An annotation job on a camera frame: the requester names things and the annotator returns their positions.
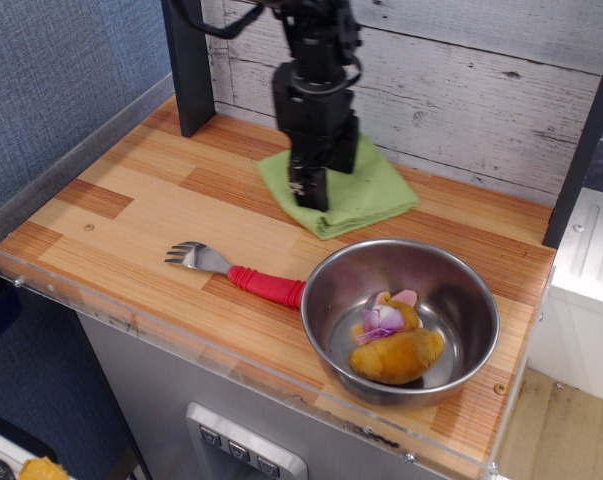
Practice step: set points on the stainless steel pot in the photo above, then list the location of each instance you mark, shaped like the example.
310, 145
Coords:
452, 299

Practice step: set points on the black and yellow object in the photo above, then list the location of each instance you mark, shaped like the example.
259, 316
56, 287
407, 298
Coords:
18, 446

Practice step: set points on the white appliance at right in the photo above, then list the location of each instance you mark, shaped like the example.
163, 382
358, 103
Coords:
567, 340

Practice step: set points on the clear acrylic edge guard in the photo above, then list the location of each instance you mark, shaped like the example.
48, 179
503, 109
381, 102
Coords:
92, 232

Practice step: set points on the right black vertical post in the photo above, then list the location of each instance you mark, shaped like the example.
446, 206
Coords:
577, 172

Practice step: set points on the green napkin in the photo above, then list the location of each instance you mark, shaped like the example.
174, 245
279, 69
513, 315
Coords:
375, 191

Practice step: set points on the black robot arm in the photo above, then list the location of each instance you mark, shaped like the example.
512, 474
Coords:
312, 92

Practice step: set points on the left black vertical post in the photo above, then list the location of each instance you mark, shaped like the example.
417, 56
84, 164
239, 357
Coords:
190, 65

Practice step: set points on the fork with red handle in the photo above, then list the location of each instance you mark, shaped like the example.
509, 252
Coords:
200, 257

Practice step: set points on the silver control panel with buttons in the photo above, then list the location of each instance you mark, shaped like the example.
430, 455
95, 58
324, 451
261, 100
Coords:
209, 428

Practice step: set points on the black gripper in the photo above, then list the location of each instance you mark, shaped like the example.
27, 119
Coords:
324, 132

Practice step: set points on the brown plush toy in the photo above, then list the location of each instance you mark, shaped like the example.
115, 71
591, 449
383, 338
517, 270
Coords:
392, 346

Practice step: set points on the black vertical post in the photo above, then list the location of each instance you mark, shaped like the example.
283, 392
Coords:
577, 172
190, 65

